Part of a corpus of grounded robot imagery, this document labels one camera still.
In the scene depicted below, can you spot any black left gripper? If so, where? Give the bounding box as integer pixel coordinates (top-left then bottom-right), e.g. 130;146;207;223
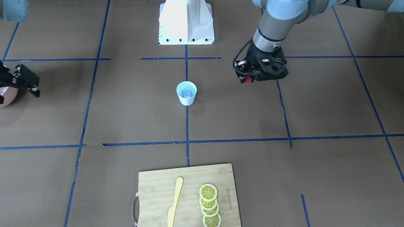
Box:
234;44;288;84

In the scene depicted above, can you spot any clear ice cube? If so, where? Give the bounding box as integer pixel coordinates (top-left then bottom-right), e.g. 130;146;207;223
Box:
183;90;193;99

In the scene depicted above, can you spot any red strawberry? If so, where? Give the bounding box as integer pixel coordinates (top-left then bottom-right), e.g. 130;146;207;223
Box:
244;76;254;84

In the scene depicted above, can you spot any bamboo cutting board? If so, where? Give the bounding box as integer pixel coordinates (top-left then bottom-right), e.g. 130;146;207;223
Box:
132;163;241;227

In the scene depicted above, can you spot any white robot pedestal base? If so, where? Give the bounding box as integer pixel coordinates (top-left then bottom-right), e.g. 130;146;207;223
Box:
158;0;215;45

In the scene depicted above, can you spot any pink bowl with ice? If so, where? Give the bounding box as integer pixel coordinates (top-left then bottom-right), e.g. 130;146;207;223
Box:
0;87;18;109

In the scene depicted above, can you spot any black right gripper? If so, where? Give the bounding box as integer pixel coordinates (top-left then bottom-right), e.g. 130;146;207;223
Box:
0;63;40;98

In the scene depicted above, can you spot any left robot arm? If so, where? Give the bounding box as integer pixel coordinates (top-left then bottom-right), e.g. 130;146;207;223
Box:
233;0;404;84

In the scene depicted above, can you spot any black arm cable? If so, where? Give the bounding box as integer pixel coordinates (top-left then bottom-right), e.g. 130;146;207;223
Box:
233;38;253;76

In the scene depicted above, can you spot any light blue plastic cup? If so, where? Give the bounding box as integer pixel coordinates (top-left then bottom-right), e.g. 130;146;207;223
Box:
176;81;197;106

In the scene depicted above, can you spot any bottom lemon slice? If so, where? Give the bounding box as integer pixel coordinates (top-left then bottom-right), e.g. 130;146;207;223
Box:
202;214;221;227

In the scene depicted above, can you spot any yellow plastic knife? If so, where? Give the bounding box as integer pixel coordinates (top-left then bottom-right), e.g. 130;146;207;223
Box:
166;177;184;227

